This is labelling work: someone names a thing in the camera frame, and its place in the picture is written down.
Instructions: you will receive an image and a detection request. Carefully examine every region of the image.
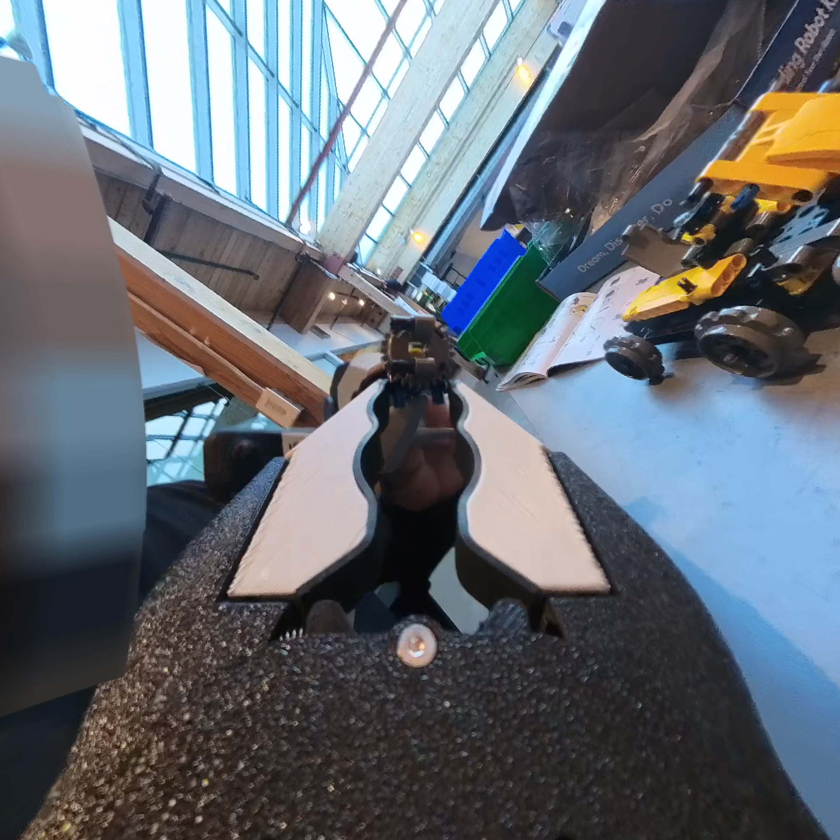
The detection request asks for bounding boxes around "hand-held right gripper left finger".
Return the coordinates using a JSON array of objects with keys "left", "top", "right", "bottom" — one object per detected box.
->
[{"left": 226, "top": 379, "right": 386, "bottom": 614}]

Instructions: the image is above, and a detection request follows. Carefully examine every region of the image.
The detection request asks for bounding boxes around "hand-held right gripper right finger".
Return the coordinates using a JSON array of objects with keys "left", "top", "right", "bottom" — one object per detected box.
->
[{"left": 453, "top": 381, "right": 611, "bottom": 614}]

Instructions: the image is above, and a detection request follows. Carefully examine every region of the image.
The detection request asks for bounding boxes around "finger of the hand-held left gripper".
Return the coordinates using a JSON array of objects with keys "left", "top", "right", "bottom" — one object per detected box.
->
[{"left": 327, "top": 357, "right": 385, "bottom": 421}]

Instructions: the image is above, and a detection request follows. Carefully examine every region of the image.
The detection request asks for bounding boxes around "grey gear brick assembly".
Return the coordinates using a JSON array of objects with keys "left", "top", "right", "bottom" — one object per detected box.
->
[{"left": 382, "top": 314, "right": 455, "bottom": 411}]

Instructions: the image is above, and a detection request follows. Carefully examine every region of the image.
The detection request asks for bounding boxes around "grey desk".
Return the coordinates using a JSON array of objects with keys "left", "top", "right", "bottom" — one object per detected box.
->
[{"left": 453, "top": 282, "right": 840, "bottom": 808}]

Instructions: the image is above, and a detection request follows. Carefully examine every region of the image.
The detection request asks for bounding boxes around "person's left hand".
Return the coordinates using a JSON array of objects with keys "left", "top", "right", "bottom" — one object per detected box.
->
[{"left": 381, "top": 403, "right": 473, "bottom": 513}]

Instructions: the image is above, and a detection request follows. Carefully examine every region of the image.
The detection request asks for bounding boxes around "wooden beam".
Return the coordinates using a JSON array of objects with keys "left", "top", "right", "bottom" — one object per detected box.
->
[{"left": 108, "top": 217, "right": 332, "bottom": 427}]

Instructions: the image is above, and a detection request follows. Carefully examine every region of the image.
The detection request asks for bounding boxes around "green plastic bin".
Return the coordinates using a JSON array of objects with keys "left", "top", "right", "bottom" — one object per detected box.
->
[{"left": 456, "top": 246, "right": 560, "bottom": 368}]

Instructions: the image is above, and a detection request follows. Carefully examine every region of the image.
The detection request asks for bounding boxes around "blue plastic bin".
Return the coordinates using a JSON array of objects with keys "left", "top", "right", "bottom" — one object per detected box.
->
[{"left": 440, "top": 228, "right": 529, "bottom": 337}]

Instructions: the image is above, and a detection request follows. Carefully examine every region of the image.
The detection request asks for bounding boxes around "white instruction booklet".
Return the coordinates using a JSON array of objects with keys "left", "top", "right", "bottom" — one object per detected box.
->
[{"left": 495, "top": 266, "right": 662, "bottom": 392}]

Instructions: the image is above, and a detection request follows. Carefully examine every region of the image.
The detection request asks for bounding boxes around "white roof beam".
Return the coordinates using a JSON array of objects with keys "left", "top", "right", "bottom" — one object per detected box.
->
[{"left": 318, "top": 0, "right": 519, "bottom": 260}]

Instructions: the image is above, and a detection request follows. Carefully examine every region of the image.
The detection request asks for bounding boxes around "large grid window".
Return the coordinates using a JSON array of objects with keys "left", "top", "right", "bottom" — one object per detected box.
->
[{"left": 0, "top": 0, "right": 546, "bottom": 263}]

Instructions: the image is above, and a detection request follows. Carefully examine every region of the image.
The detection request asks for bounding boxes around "dark blue cardboard kit box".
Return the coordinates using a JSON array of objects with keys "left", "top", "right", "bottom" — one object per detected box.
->
[{"left": 482, "top": 0, "right": 840, "bottom": 303}]

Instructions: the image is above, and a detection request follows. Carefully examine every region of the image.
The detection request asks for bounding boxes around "yellow black brick vehicle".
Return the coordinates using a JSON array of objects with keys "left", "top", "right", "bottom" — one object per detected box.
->
[{"left": 604, "top": 88, "right": 840, "bottom": 387}]

